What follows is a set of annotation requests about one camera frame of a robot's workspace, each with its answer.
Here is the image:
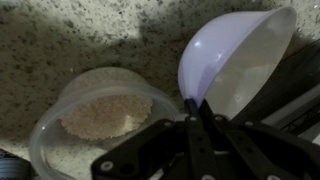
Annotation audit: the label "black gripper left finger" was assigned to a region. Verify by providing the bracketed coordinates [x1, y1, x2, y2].
[90, 98, 214, 180]

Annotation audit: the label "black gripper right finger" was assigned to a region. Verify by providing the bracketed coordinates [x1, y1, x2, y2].
[199, 98, 320, 180]

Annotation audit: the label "white rice portion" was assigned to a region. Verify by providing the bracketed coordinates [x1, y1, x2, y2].
[59, 94, 154, 142]

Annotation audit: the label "clear plastic container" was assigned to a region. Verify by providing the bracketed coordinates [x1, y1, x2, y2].
[28, 66, 182, 180]

